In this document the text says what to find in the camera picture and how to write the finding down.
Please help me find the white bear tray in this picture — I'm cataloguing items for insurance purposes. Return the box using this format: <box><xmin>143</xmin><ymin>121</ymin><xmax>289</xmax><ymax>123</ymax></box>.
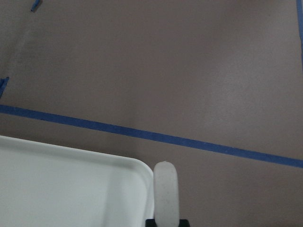
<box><xmin>0</xmin><ymin>136</ymin><xmax>154</xmax><ymax>227</ymax></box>

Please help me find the white ceramic spoon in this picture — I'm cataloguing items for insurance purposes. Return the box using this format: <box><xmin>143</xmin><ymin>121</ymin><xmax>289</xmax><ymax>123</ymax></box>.
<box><xmin>153</xmin><ymin>161</ymin><xmax>179</xmax><ymax>227</ymax></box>

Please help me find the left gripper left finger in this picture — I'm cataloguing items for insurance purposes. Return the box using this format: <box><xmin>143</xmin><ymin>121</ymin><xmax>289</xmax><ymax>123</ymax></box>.
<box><xmin>145</xmin><ymin>219</ymin><xmax>156</xmax><ymax>227</ymax></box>

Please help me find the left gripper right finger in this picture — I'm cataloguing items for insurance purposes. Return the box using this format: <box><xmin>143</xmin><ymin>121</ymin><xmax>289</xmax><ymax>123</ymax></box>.
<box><xmin>178</xmin><ymin>219</ymin><xmax>189</xmax><ymax>227</ymax></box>

